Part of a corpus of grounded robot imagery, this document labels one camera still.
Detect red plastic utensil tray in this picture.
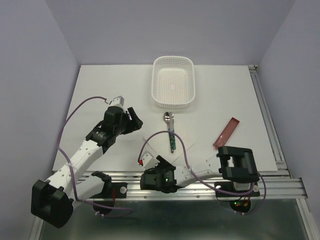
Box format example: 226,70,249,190
213,117,240,150

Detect green handled fork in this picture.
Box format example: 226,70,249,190
169,112,175,153

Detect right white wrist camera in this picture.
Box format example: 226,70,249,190
137,151,159,170

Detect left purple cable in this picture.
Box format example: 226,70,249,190
56,96,133,218

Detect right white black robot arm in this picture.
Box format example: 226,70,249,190
138,146,260,197

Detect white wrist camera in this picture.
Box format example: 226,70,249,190
137,151,159,170
104,95,125,109

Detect aluminium rail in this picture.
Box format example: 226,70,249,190
248,65,292,178
106,171,308,202

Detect white perforated plastic basket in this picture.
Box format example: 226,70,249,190
151,55,196,110

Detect aluminium front rail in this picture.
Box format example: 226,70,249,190
106,171,308,202

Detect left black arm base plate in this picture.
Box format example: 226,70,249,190
91,181,128,208

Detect white paper napkin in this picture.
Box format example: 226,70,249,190
142,133,197,164

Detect green handled spoon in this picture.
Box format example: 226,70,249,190
163,112,174,131

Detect aluminium right side rail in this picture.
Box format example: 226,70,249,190
248,65,292,178

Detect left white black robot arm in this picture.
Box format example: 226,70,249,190
30,106,143,228

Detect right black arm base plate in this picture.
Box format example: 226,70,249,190
214,181,261,215

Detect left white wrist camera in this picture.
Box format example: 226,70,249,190
104,95,125,109

